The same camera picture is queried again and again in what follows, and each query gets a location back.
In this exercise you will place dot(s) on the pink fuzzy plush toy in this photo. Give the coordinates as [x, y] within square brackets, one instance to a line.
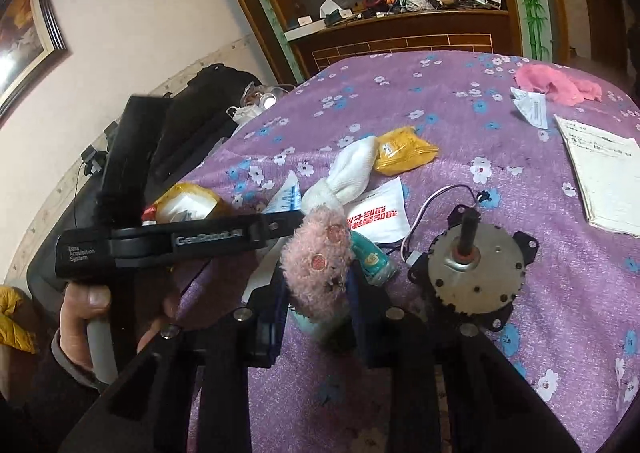
[315, 258]

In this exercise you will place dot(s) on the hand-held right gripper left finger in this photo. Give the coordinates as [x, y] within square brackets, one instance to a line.
[272, 318]

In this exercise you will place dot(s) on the black leather sofa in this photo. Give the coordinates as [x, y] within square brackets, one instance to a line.
[200, 93]

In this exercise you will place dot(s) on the person's left forearm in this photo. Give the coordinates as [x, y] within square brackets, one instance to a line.
[55, 383]

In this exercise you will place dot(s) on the metal electric motor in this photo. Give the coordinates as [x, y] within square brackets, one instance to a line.
[475, 273]

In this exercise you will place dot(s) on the yellow packet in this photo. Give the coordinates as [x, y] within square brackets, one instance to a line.
[405, 150]

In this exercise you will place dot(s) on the green tube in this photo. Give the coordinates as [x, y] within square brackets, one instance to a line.
[372, 260]

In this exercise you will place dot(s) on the yellow garment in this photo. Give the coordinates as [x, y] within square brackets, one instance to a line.
[15, 318]

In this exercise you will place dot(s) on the folded white paper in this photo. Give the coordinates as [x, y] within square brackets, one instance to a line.
[532, 108]

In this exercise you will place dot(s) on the pile of clear plastic wrappers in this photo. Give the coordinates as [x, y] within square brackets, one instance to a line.
[260, 100]

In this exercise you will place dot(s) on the framed wall picture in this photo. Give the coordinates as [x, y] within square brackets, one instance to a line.
[45, 18]

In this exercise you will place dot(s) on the white packet with red print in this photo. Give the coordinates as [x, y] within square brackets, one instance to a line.
[382, 203]

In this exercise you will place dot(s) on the blue and white packet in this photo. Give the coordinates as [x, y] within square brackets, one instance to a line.
[287, 193]

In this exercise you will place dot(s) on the dark wooden door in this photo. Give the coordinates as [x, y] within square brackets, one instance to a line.
[600, 8]

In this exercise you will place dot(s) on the pink cloth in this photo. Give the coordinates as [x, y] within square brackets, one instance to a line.
[555, 80]

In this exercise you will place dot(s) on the black charger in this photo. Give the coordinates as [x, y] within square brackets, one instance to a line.
[112, 130]
[92, 160]

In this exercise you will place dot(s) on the white knit sock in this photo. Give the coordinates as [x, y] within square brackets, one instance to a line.
[350, 168]

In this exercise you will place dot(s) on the stack of paper sheets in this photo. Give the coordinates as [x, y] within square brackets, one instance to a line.
[605, 173]

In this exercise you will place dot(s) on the yellow and white plastic bag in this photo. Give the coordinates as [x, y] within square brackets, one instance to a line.
[190, 200]

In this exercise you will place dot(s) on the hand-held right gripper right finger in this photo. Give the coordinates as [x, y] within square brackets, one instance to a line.
[357, 305]

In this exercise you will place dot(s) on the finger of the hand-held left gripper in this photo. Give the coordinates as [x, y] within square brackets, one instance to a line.
[280, 225]

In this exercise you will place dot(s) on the purple floral tablecloth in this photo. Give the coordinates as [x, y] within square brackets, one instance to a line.
[450, 98]

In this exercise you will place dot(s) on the wooden mirror cabinet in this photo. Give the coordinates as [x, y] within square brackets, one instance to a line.
[400, 40]

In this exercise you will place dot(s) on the person's left hand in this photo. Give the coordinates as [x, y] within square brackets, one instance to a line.
[85, 303]

